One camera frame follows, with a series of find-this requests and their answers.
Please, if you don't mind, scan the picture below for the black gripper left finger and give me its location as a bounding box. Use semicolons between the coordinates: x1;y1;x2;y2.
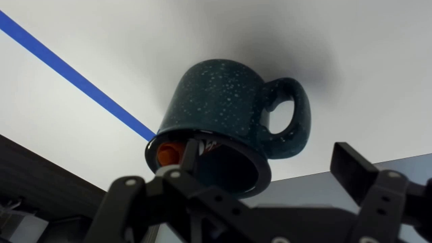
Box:
85;138;272;243

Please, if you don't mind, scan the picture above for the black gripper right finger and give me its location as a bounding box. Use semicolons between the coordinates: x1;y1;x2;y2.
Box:
330;142;432;243

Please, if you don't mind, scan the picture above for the dark green speckled mug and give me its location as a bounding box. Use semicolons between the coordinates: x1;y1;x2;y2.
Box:
145;58;314;200

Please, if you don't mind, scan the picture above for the blue tape strip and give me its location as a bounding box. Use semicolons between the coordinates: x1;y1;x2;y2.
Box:
0;10;158;143

